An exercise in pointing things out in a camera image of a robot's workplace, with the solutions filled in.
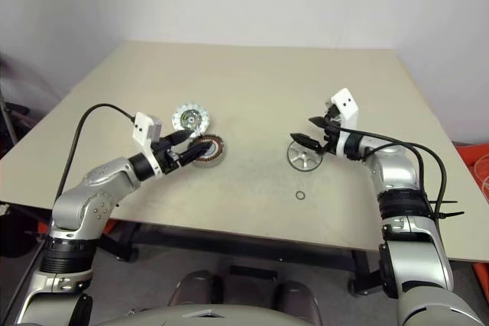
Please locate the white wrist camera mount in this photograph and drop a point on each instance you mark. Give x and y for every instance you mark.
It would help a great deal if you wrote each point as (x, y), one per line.
(142, 127)
(345, 106)

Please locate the silver rotor cover with magnets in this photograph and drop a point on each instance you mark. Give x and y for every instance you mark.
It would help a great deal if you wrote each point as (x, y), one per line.
(191, 118)

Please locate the small white patterned object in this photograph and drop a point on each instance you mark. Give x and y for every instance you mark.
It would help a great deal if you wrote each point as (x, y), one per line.
(4, 209)

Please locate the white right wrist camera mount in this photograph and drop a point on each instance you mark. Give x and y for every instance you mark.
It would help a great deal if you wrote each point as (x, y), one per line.
(345, 106)

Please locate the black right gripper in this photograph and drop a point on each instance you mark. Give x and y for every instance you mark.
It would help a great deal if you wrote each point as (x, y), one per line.
(331, 139)

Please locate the orange plastic crate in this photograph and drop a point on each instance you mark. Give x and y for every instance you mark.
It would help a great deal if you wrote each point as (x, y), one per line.
(482, 280)
(468, 165)

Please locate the dark rounded shape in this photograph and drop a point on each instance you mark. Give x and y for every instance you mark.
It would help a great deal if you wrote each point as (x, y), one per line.
(196, 288)
(292, 295)

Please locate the black bag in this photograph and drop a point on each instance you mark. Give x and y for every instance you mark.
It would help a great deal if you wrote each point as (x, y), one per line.
(19, 234)

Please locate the spoked silver black-rimmed end cap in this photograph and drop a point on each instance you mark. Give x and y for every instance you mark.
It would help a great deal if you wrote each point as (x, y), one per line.
(303, 160)

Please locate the grey robot torso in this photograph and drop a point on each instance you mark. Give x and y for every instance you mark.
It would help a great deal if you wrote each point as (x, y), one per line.
(244, 318)

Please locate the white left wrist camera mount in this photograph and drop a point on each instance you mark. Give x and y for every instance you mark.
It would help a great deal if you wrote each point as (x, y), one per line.
(142, 127)

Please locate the black table frame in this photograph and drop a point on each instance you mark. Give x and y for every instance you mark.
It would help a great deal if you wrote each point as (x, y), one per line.
(229, 242)

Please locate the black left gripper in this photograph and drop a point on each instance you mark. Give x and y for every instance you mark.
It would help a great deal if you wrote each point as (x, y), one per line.
(168, 158)

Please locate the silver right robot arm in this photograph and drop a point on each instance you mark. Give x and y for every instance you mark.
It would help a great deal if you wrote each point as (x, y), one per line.
(397, 173)

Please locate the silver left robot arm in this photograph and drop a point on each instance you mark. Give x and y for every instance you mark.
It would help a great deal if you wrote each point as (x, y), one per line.
(95, 184)

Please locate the black zip tie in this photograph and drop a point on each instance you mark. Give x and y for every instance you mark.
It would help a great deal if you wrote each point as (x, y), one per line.
(452, 213)
(447, 201)

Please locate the motor stator with copper windings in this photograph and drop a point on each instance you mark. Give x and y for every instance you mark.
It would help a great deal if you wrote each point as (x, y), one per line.
(212, 152)

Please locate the black chair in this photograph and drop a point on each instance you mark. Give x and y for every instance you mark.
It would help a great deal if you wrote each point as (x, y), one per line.
(17, 110)

